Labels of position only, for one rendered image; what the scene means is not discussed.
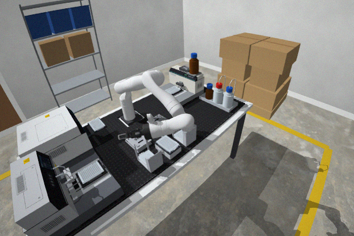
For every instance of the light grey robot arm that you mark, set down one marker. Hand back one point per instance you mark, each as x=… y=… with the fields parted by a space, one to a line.
x=152 y=80

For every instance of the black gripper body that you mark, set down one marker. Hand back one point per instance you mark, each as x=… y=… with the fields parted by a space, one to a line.
x=146 y=131

